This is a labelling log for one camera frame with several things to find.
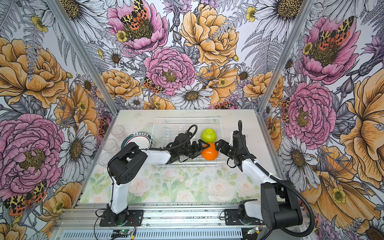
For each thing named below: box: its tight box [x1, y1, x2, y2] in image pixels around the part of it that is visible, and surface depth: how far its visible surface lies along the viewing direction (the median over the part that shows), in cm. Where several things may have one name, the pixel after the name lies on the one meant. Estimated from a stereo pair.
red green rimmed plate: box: [121, 132, 154, 150], surface depth 104 cm
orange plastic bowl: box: [200, 142, 219, 161], surface depth 93 cm
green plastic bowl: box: [201, 128, 217, 143], surface depth 101 cm
